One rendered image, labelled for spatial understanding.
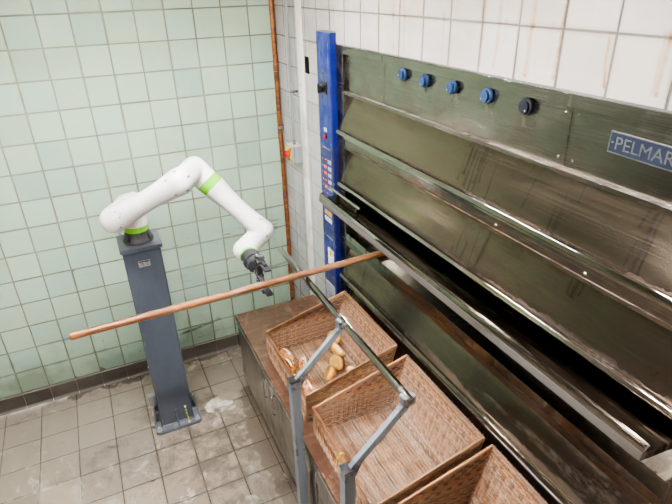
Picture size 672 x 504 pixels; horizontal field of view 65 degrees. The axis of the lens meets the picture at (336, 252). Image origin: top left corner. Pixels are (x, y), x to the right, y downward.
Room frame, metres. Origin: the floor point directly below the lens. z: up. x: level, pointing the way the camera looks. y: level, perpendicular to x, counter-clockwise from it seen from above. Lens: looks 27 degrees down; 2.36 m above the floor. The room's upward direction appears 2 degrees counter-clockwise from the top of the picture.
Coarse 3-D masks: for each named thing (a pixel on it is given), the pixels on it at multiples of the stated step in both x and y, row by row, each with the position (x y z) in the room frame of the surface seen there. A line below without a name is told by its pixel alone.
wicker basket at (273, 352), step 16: (320, 304) 2.41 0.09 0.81; (336, 304) 2.45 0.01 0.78; (288, 320) 2.33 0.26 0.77; (304, 320) 2.37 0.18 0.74; (320, 320) 2.41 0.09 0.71; (352, 320) 2.34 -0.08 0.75; (368, 320) 2.21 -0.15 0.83; (272, 336) 2.30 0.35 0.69; (304, 336) 2.37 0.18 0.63; (320, 336) 2.41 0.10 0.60; (368, 336) 2.17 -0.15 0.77; (384, 336) 2.07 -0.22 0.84; (272, 352) 2.20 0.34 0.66; (304, 352) 2.28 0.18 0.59; (352, 352) 2.26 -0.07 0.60; (384, 352) 1.96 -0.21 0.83; (288, 368) 1.98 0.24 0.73; (320, 368) 2.15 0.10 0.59; (368, 368) 1.93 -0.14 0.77; (320, 384) 2.03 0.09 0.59; (336, 384) 1.86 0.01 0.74; (352, 384) 1.89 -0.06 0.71; (304, 400) 1.81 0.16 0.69; (320, 400) 1.82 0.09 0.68; (304, 416) 1.81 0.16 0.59
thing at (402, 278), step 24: (360, 240) 2.42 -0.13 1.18; (384, 264) 2.16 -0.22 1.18; (408, 288) 1.97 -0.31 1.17; (432, 312) 1.80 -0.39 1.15; (480, 336) 1.59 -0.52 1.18; (504, 360) 1.45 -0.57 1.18; (528, 384) 1.33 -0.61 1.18; (552, 408) 1.22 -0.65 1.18; (576, 432) 1.13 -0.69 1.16; (600, 432) 1.12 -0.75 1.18; (600, 456) 1.05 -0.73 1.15; (624, 456) 1.03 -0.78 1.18; (624, 480) 0.98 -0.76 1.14; (648, 480) 0.95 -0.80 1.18
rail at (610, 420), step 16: (336, 208) 2.28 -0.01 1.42; (384, 240) 1.91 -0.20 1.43; (400, 256) 1.77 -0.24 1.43; (416, 272) 1.67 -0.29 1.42; (464, 304) 1.42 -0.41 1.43; (480, 320) 1.34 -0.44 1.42; (496, 336) 1.27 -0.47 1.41; (528, 352) 1.18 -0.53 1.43; (544, 368) 1.11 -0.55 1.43; (560, 384) 1.05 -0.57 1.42; (592, 400) 0.98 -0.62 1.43; (608, 416) 0.93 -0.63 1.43; (624, 432) 0.88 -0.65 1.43; (640, 448) 0.84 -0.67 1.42
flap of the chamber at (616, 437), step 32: (352, 224) 2.13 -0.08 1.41; (384, 224) 2.15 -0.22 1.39; (416, 256) 1.82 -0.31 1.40; (448, 288) 1.57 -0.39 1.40; (480, 288) 1.59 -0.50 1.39; (512, 320) 1.38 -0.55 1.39; (512, 352) 1.21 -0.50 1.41; (544, 352) 1.21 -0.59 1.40; (544, 384) 1.09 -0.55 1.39; (576, 384) 1.07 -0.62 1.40; (608, 384) 1.08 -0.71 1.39; (640, 416) 0.96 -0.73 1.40
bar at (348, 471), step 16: (288, 256) 2.28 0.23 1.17; (336, 320) 1.74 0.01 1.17; (336, 336) 1.72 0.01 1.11; (352, 336) 1.63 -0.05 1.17; (320, 352) 1.69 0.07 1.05; (368, 352) 1.53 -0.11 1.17; (304, 368) 1.66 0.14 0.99; (384, 368) 1.43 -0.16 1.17; (288, 384) 1.65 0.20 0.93; (400, 384) 1.35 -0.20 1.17; (400, 400) 1.30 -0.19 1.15; (400, 416) 1.28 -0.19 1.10; (384, 432) 1.26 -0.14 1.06; (304, 448) 1.64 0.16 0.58; (368, 448) 1.23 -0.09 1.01; (304, 464) 1.64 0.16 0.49; (352, 464) 1.21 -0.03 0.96; (304, 480) 1.63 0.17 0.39; (352, 480) 1.20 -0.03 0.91; (304, 496) 1.63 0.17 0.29; (352, 496) 1.20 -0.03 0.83
